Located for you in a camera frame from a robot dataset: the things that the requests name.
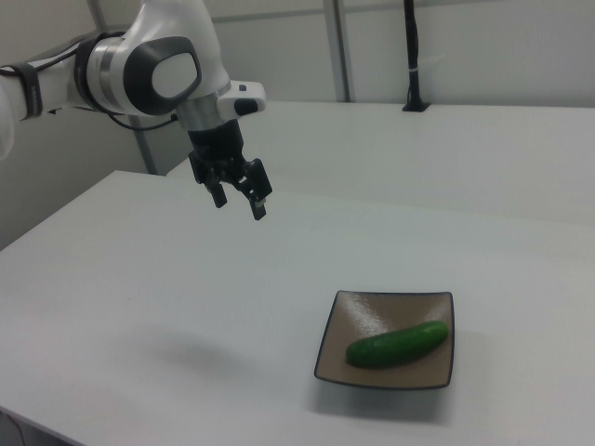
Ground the black pole with base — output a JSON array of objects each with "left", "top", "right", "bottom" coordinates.
[{"left": 401, "top": 0, "right": 431, "bottom": 114}]

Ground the square brown ceramic plate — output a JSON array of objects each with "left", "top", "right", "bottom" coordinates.
[{"left": 313, "top": 290, "right": 455, "bottom": 392}]

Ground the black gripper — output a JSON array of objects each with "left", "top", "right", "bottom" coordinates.
[{"left": 187, "top": 118, "right": 274, "bottom": 222}]

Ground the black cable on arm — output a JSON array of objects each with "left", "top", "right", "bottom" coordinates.
[{"left": 104, "top": 109, "right": 181, "bottom": 132}]

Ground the green cucumber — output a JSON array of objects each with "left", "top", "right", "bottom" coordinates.
[{"left": 345, "top": 320, "right": 451, "bottom": 371}]

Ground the black velcro strap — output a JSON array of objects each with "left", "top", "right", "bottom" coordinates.
[{"left": 12, "top": 63, "right": 46, "bottom": 123}]

